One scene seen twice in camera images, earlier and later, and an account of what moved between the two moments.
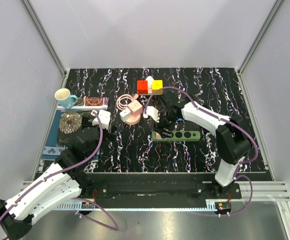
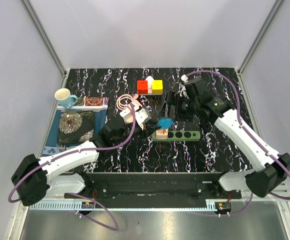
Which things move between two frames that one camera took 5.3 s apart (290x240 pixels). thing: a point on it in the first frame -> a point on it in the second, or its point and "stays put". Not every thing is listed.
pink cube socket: [158, 136] stays put
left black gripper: [87, 121] -> [148, 128]
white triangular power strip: [150, 79] stays put
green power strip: [180, 136] stays put
